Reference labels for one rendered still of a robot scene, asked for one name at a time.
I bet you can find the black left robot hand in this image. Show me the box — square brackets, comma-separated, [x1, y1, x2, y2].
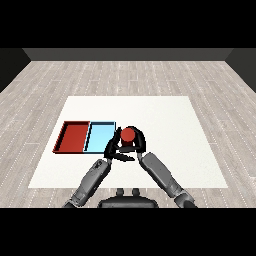
[103, 127, 136, 163]

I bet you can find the light blue shallow open box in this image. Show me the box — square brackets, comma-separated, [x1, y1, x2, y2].
[82, 120, 117, 154]

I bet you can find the red shallow open box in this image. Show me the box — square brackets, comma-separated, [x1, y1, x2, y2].
[52, 120, 91, 155]

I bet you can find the dark grey robot body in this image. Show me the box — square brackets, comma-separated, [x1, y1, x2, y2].
[97, 188, 160, 209]

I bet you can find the small red can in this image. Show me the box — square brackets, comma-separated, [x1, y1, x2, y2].
[119, 127, 136, 148]

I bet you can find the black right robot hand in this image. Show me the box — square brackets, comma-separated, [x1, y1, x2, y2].
[119, 125, 148, 162]

